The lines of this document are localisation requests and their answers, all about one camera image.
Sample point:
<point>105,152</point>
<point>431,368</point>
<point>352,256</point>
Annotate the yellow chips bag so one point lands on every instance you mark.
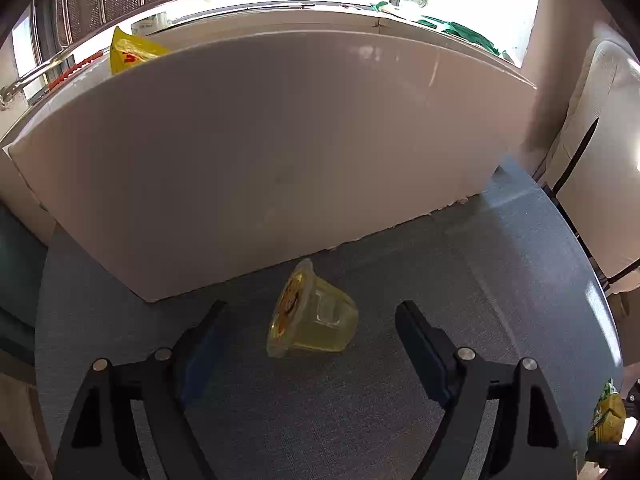
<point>609,416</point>

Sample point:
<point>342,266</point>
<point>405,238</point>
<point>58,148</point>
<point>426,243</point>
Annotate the yellow snack packet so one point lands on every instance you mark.
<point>127,51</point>

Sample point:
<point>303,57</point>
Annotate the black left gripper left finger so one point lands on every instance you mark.
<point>100,438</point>

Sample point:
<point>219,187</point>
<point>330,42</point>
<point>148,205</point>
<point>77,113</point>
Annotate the green cloth on sill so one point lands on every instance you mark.
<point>411,11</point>

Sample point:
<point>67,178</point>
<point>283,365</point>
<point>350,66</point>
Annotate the white cardboard box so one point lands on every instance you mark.
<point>263,137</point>

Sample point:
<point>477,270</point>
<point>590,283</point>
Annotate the red beaded tool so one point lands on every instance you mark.
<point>75,69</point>

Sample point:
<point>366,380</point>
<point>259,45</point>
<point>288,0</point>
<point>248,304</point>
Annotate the white cushioned chair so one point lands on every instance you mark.
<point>592,170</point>

